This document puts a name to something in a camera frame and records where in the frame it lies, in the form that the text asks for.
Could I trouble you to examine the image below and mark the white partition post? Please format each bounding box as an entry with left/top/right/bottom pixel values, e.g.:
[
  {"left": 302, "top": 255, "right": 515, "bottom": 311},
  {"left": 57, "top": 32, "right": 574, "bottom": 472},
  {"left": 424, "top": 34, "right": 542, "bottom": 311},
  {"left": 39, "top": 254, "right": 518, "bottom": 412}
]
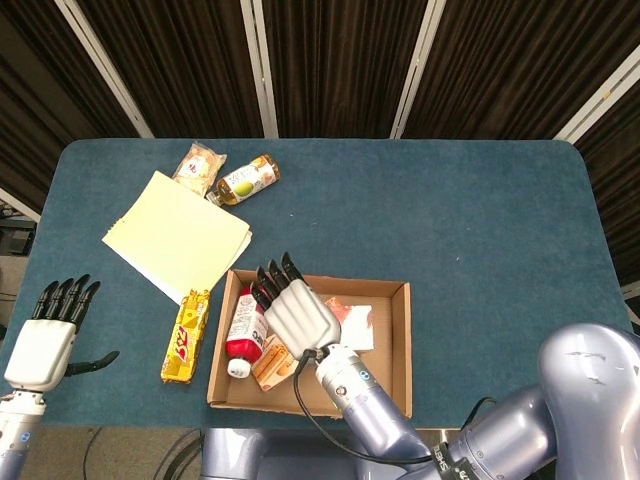
[
  {"left": 0, "top": 187, "right": 41, "bottom": 223},
  {"left": 553, "top": 43, "right": 640, "bottom": 144},
  {"left": 239, "top": 0, "right": 280, "bottom": 140},
  {"left": 389, "top": 0, "right": 448, "bottom": 140},
  {"left": 53, "top": 0, "right": 155, "bottom": 140}
]

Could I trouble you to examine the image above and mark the black equipment stand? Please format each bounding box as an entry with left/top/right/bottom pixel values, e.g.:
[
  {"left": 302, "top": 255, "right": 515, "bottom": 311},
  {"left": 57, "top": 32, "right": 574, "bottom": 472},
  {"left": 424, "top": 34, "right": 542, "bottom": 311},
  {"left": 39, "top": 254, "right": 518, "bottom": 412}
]
[{"left": 0, "top": 199, "right": 37, "bottom": 256}]

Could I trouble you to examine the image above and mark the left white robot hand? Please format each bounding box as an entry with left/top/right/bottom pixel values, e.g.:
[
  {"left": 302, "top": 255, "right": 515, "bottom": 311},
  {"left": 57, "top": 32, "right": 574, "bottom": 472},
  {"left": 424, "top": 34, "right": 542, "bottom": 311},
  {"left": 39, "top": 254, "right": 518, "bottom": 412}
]
[{"left": 3, "top": 273, "right": 121, "bottom": 394}]

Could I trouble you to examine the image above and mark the red white drink carton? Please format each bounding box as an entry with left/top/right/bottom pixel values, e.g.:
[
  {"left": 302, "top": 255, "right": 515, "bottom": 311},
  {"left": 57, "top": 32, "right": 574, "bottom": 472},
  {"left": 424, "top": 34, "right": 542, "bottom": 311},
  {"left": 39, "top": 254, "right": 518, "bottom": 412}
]
[{"left": 224, "top": 287, "right": 271, "bottom": 380}]

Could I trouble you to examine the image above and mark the green apple tea bottle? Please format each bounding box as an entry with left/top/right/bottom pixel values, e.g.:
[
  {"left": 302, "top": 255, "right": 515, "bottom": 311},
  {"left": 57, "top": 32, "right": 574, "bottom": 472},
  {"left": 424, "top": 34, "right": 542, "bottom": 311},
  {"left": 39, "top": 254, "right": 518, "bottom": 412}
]
[{"left": 207, "top": 153, "right": 281, "bottom": 207}]

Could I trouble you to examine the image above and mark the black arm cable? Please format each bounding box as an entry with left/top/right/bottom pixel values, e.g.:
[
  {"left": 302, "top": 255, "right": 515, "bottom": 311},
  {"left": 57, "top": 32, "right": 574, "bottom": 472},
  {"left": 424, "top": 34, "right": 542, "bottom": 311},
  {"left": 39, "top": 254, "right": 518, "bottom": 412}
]
[{"left": 292, "top": 347, "right": 496, "bottom": 464}]

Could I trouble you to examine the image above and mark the silver robot torso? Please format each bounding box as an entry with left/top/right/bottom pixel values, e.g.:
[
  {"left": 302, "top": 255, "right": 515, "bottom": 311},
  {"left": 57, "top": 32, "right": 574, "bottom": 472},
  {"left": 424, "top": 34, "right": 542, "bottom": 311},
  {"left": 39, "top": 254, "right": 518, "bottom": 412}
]
[{"left": 199, "top": 428, "right": 369, "bottom": 480}]

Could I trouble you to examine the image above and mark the open brown cardboard box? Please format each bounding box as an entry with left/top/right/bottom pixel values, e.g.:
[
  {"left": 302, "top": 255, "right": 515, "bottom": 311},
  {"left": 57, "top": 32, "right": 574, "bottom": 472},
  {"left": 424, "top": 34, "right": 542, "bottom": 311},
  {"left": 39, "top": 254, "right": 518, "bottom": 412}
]
[{"left": 206, "top": 269, "right": 414, "bottom": 420}]

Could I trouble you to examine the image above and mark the black arm strap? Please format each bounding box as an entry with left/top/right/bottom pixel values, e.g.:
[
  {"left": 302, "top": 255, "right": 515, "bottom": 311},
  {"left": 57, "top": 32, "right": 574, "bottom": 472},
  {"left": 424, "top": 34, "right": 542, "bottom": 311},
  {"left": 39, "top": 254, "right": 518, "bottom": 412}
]
[{"left": 433, "top": 442, "right": 464, "bottom": 480}]

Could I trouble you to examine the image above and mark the gold wafer snack pack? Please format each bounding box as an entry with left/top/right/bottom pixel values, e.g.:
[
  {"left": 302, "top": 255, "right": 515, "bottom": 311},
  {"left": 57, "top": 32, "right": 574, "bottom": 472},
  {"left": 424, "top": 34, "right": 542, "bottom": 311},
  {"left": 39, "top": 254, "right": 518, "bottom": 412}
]
[{"left": 160, "top": 288, "right": 211, "bottom": 385}]

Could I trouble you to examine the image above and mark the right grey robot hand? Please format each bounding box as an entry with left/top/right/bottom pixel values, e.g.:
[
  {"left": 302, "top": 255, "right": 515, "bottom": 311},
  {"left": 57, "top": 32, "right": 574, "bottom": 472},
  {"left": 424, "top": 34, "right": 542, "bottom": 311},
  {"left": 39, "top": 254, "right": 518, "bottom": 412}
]
[{"left": 248, "top": 251, "right": 343, "bottom": 362}]

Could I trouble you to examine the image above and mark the red clear snack packet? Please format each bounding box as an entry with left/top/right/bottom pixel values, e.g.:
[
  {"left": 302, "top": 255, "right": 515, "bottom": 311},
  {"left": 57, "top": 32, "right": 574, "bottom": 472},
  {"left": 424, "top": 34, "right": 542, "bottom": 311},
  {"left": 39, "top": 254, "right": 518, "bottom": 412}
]
[{"left": 324, "top": 296, "right": 375, "bottom": 351}]

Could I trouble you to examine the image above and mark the black floor cable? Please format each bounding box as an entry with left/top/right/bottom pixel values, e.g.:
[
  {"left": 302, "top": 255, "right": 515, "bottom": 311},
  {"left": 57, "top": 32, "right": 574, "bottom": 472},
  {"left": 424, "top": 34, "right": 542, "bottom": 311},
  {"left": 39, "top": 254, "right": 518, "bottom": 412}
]
[
  {"left": 152, "top": 428, "right": 204, "bottom": 480},
  {"left": 82, "top": 427, "right": 104, "bottom": 480}
]

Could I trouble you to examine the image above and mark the clear bag of pastries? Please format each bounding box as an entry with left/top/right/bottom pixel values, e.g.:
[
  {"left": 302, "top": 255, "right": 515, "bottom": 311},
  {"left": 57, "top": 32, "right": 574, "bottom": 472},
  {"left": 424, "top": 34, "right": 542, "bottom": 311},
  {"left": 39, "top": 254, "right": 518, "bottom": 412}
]
[{"left": 171, "top": 142, "right": 228, "bottom": 198}]

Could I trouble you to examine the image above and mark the pale yellow spiral notebook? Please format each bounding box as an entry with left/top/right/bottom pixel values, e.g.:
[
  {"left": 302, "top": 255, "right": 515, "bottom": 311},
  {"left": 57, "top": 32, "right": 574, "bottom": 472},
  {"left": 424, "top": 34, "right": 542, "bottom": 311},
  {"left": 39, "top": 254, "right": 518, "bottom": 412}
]
[{"left": 101, "top": 170, "right": 253, "bottom": 306}]

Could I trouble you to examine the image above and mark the orange cookie box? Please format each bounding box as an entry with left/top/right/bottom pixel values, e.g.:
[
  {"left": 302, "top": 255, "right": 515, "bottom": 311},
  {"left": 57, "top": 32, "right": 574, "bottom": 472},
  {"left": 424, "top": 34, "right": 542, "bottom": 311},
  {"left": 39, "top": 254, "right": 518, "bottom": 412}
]
[{"left": 249, "top": 333, "right": 301, "bottom": 392}]

